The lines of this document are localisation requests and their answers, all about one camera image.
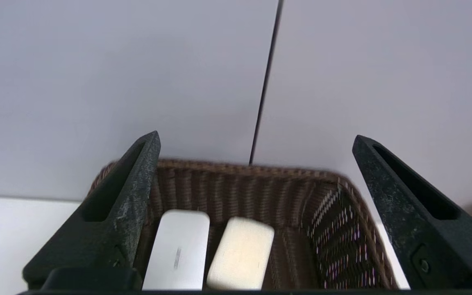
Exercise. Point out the dark brown wicker basket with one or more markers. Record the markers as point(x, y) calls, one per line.
point(260, 196)

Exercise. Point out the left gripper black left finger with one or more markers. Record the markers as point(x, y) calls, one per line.
point(105, 233)

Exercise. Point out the white soap bar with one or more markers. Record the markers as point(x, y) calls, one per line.
point(242, 254)

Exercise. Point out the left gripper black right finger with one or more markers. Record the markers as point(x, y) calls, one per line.
point(428, 233)

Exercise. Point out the white rectangular box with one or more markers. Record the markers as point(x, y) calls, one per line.
point(178, 250)

